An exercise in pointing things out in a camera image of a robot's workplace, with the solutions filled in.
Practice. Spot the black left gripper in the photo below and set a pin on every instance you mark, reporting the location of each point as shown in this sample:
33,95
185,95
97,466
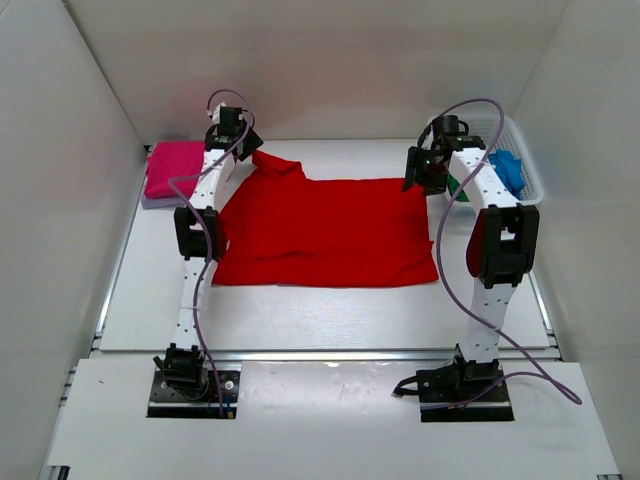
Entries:
253,142

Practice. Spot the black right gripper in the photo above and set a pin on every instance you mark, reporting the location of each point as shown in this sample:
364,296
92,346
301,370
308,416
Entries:
414,176

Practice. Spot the red t-shirt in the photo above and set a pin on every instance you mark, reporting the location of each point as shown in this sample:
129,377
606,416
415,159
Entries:
287,229

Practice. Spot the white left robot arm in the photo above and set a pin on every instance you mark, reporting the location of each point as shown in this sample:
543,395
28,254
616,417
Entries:
187,366

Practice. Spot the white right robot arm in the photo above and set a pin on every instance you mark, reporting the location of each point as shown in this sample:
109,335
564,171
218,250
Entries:
501,247

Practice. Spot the folded pink t-shirt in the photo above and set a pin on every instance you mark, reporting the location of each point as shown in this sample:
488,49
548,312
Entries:
169,160

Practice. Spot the crumpled blue t-shirt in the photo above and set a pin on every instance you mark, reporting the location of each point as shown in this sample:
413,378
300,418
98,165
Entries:
509,169

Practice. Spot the white plastic mesh basket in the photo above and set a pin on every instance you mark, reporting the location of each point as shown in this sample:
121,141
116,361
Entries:
485,126

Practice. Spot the folded lavender t-shirt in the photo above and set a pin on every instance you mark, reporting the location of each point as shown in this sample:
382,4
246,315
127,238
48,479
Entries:
148,203

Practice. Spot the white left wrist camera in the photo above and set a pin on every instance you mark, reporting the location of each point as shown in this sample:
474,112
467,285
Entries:
214,114

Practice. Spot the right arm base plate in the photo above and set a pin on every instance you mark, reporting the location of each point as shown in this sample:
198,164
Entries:
445,398

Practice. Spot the aluminium table edge rail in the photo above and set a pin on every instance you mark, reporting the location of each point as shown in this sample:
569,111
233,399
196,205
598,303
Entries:
546,354

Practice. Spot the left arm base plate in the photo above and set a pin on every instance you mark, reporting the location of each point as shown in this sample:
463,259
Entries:
167,402

